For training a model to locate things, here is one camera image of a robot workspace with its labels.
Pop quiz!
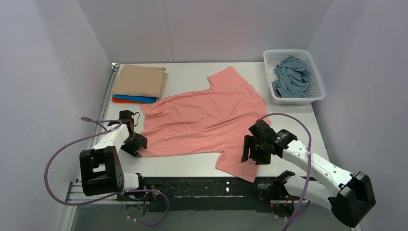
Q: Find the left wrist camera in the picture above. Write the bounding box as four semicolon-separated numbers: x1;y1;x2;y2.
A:
119;110;140;129

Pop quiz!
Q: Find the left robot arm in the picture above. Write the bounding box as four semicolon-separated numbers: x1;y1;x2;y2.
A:
79;121;147;196

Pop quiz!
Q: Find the tan folded t-shirt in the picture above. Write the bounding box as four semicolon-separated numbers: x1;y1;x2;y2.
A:
112;64;168;98

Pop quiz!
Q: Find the teal crumpled t-shirt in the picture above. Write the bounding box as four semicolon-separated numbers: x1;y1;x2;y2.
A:
272;55;310;98

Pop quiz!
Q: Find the orange folded t-shirt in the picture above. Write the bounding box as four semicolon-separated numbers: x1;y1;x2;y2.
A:
111;98;144;104

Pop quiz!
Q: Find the blue folded t-shirt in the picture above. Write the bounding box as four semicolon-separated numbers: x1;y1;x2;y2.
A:
112;95;157;104

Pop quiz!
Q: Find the aluminium frame rail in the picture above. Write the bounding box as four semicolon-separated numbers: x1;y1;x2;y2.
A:
59;181;362;231

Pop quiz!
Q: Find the pink t-shirt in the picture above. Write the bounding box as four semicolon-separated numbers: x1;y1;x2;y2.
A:
140;67;267;182

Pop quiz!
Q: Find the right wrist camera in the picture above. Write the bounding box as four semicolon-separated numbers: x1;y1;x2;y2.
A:
248;120;276;141

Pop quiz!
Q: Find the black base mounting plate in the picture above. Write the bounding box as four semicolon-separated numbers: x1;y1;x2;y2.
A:
116;177;306;213

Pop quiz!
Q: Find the white plastic basket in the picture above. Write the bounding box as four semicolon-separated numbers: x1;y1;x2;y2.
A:
263;49;326;105

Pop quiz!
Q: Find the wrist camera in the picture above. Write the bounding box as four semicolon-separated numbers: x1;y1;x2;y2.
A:
248;120;276;141
119;110;140;129

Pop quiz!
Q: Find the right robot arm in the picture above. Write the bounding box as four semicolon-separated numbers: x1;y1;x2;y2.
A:
241;126;376;228

